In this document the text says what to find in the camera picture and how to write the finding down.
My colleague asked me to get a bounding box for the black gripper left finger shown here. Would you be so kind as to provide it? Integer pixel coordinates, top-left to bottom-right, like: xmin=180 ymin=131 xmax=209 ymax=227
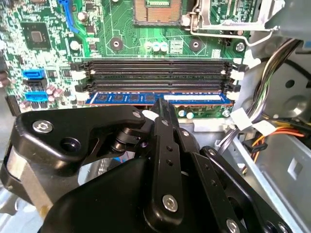
xmin=0 ymin=98 xmax=186 ymax=226

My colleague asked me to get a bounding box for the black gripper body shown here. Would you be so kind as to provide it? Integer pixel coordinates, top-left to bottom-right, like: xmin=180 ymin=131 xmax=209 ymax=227
xmin=41 ymin=157 xmax=219 ymax=233

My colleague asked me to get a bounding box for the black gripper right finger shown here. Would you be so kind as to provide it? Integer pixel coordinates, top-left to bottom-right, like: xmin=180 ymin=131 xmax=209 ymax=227
xmin=167 ymin=99 xmax=294 ymax=233

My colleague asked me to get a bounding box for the RAM stick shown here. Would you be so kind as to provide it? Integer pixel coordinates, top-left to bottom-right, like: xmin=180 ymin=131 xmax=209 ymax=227
xmin=85 ymin=91 xmax=235 ymax=107

